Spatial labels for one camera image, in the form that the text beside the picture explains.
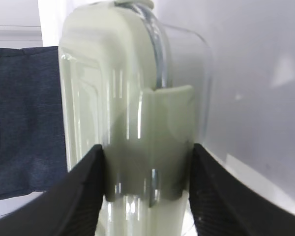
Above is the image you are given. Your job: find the glass container green lid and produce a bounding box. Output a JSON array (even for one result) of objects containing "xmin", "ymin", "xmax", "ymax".
[{"xmin": 59, "ymin": 0, "xmax": 211, "ymax": 236}]

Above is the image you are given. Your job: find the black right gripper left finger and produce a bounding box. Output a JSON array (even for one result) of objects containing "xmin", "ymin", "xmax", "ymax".
[{"xmin": 0, "ymin": 145, "xmax": 105, "ymax": 236}]

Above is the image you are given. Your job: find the navy blue lunch bag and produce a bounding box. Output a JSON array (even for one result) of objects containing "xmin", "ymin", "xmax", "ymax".
[{"xmin": 0, "ymin": 47, "xmax": 67, "ymax": 200}]

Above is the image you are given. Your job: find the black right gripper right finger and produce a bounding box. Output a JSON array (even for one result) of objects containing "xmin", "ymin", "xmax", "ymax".
[{"xmin": 189, "ymin": 144, "xmax": 295, "ymax": 236}]

